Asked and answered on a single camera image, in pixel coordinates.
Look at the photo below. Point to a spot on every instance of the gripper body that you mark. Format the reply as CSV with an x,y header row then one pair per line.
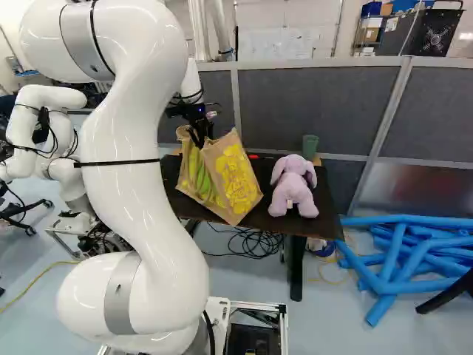
x,y
197,111

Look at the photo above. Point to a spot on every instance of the red pen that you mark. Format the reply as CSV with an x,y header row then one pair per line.
x,y
258,157

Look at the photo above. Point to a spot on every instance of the blue foam tube pile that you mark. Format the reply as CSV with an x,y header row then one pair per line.
x,y
391,259

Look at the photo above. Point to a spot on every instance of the pale purple plush toy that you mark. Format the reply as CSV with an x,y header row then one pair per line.
x,y
292,185

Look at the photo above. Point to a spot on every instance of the black office chair base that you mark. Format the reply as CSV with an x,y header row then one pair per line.
x,y
22,209

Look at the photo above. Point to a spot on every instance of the grey office partition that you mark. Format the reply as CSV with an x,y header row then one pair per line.
x,y
314,100

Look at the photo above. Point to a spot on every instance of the dark brown table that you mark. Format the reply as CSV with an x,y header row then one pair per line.
x,y
295,222

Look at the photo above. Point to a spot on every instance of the green cup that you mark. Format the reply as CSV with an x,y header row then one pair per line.
x,y
310,146

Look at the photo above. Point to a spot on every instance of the white robot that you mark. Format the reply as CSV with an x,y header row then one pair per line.
x,y
33,148

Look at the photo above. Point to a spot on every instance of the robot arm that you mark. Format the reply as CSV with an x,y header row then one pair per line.
x,y
122,166

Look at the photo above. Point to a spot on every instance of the burlap bag with yellow print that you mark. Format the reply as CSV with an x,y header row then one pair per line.
x,y
229,185

